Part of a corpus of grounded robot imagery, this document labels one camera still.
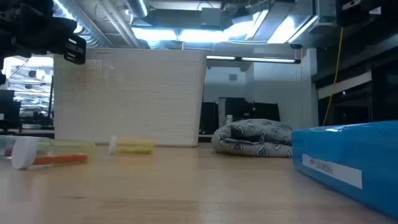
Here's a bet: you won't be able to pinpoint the clear vial with red content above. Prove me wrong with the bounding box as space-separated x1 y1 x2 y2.
0 135 22 159

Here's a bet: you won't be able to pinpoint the yellow vial with white cap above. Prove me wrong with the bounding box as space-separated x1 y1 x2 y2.
108 134 155 156

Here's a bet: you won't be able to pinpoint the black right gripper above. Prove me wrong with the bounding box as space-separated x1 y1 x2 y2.
335 0 398 28

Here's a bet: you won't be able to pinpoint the large white perforated basket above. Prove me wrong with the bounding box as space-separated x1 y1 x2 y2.
53 47 208 147

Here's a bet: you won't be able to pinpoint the grey blue patterned cloth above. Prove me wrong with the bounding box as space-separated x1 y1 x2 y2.
211 118 294 158

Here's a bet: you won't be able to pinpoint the long ceiling light fixture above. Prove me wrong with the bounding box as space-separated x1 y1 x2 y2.
206 55 302 65

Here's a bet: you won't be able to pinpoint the blue wrapped box white label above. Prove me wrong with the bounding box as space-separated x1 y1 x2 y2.
291 120 398 218

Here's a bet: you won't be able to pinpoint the yellow hanging cable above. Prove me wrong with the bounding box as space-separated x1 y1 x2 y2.
322 27 344 127

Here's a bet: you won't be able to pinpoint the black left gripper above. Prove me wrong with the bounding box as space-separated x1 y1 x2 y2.
0 0 87 65

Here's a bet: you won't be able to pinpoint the black background cabinets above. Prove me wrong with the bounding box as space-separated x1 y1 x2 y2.
199 97 281 135

